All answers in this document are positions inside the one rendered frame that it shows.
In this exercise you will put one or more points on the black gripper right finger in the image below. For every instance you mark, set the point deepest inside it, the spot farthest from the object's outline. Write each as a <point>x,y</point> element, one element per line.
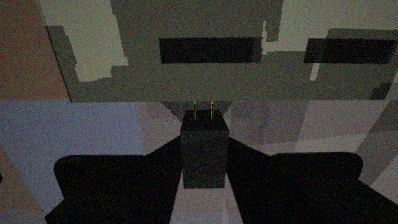
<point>259,181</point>

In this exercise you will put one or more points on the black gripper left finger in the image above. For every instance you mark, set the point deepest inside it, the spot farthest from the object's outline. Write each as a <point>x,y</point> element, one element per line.
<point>151,179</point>

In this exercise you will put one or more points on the black two-prong plug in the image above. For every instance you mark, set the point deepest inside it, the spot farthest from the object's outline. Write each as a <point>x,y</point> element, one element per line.
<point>204,148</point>

